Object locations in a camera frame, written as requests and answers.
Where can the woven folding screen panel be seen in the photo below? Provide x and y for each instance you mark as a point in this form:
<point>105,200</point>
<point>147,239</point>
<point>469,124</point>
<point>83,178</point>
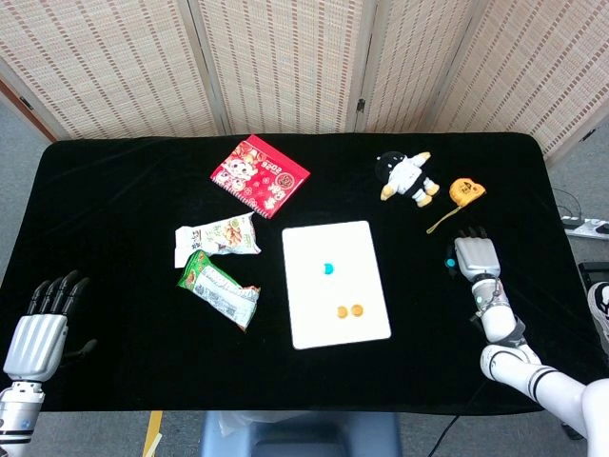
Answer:
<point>280,62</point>
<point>537,62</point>
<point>409,62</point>
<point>104,66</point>

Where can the yellow wooden strip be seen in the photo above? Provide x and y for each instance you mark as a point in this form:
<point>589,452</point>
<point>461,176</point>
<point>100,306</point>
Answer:
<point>153,431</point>

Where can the green snack bag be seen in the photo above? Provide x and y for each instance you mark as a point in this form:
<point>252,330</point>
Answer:
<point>219,290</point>

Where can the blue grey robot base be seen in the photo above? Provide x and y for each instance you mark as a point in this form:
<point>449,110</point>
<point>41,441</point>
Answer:
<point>304,433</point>

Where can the white power strip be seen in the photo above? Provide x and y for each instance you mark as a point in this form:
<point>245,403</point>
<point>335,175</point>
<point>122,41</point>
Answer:
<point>587,228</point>

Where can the yellow tape measure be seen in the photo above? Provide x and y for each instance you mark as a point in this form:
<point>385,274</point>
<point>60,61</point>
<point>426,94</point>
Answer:
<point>466,190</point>

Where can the metal screen hinge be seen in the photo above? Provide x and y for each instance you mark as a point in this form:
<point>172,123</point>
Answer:
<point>587,135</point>
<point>26,103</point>
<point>360,105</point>

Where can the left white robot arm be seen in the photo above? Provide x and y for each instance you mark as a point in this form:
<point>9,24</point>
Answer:
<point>19,414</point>

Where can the white magnetic board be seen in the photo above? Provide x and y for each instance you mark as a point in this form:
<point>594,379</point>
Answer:
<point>309,295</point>

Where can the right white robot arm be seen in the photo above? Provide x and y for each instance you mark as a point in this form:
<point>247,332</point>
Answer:
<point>499,319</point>

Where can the black and white plush toy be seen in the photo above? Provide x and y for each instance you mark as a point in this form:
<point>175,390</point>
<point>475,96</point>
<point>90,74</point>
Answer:
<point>406,176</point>

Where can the black velvet tablecloth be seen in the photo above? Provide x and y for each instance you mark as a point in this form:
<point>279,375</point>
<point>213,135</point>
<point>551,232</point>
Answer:
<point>119,190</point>

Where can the orange disc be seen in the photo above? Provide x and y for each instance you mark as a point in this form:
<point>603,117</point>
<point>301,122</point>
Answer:
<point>342,311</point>
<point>357,310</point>

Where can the red spiral notebook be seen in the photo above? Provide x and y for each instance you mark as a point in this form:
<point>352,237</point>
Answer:
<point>257,173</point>

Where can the white snack bag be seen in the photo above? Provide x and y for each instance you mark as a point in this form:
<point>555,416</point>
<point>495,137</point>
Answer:
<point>228,235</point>

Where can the white and black shoe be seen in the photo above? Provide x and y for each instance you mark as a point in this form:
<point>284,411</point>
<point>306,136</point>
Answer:
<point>600,304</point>

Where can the black floor object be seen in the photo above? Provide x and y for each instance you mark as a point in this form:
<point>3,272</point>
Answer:
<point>592,271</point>

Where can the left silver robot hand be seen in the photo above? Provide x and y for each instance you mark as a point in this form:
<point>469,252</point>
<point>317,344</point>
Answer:
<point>33,345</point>

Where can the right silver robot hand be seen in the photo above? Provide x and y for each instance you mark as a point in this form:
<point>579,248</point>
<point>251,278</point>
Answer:
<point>476,257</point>

